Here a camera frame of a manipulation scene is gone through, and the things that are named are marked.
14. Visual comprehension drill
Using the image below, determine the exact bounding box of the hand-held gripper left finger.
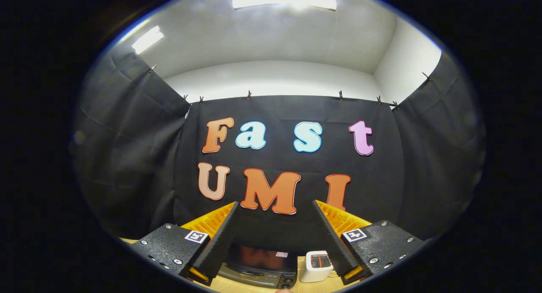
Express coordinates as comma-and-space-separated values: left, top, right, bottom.
129, 201, 240, 286

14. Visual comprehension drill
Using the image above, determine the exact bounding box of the small ceiling light panel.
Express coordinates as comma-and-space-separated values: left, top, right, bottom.
131, 25, 165, 55

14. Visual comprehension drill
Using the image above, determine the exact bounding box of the white bread toaster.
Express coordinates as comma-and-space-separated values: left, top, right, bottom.
299, 251, 334, 283

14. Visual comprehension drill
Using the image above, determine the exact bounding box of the black toaster oven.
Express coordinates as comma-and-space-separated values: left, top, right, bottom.
218, 243, 298, 289

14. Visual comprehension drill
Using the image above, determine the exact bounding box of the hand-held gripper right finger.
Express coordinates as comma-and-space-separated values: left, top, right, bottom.
312, 200, 426, 286

